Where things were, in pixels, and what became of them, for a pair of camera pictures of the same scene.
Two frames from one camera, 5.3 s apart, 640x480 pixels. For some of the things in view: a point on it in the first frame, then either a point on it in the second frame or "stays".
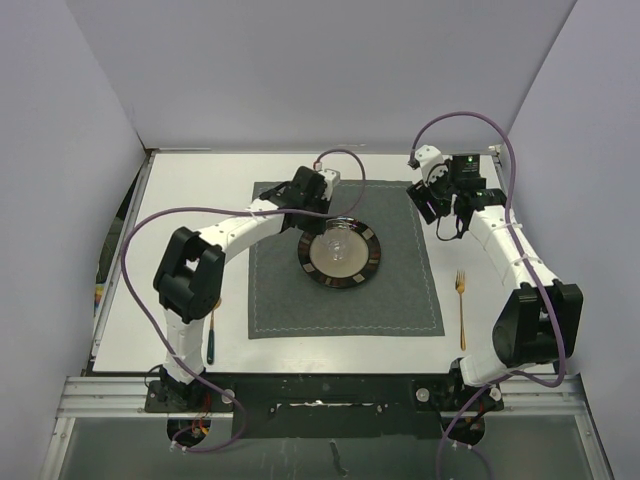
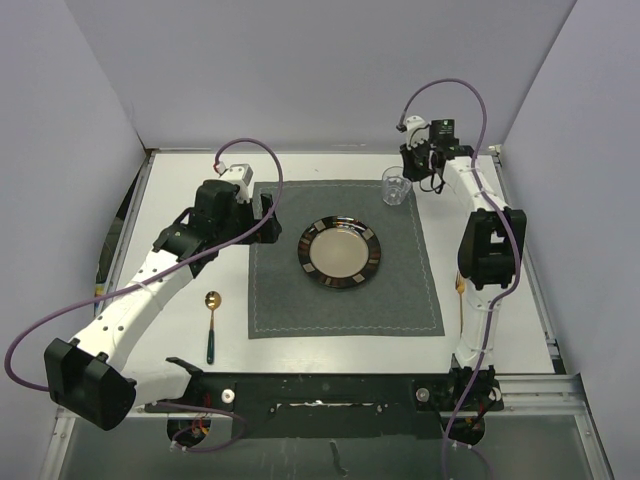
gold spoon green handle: [211, 335] stays
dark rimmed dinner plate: [346, 254] stays
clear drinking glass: [337, 231] → [395, 186]
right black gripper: [423, 197] → [410, 171]
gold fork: [460, 283] stays
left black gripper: [314, 228] → [267, 234]
